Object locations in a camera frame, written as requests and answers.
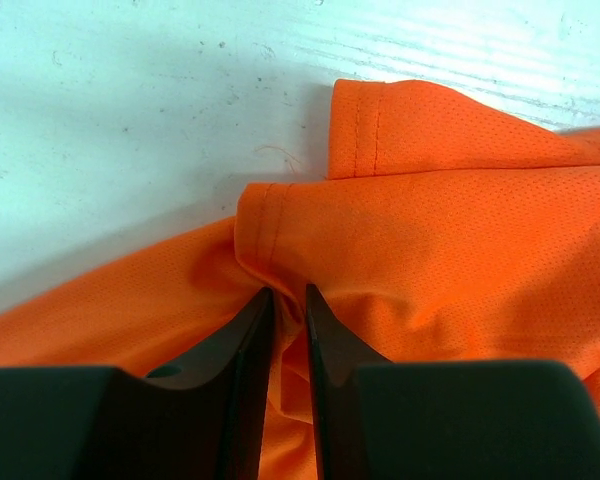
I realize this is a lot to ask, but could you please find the orange t-shirt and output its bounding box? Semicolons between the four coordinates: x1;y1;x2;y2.
0;80;600;479

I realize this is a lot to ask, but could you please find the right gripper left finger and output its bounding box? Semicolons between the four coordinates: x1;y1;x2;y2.
0;288;274;479

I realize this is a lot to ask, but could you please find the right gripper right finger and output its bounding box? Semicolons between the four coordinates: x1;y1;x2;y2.
306;285;600;479

